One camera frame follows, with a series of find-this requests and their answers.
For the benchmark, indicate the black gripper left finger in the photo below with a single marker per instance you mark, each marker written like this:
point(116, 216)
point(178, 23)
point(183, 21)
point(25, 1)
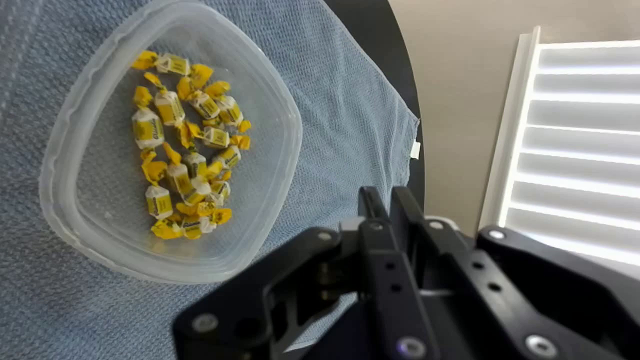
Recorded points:
point(371, 205)

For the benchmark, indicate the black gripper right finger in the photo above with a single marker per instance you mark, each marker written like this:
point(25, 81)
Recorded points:
point(404, 206)

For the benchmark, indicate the yellow candies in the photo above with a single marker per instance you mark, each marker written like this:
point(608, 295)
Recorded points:
point(191, 134)

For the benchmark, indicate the clear plastic lunchbox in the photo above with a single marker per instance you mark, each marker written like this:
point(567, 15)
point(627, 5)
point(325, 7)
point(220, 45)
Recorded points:
point(92, 187)

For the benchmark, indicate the blue towel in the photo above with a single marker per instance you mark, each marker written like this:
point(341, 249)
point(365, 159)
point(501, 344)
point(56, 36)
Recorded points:
point(55, 303)

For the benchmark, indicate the white window blinds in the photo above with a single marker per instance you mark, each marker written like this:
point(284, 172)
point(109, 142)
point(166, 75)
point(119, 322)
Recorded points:
point(567, 156)

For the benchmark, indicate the round black table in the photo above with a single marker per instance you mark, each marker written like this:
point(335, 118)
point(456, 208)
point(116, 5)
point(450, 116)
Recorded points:
point(380, 46)

